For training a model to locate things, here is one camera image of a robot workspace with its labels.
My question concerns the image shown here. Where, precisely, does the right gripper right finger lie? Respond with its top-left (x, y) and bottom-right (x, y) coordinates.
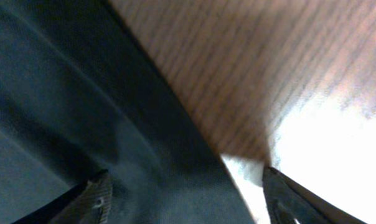
top-left (262, 167), bottom-right (365, 224)

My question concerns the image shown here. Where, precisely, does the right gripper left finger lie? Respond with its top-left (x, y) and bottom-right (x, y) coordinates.
top-left (14, 170), bottom-right (113, 224)

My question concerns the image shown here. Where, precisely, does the black t-shirt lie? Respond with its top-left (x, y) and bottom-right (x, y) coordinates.
top-left (0, 1), bottom-right (253, 223)

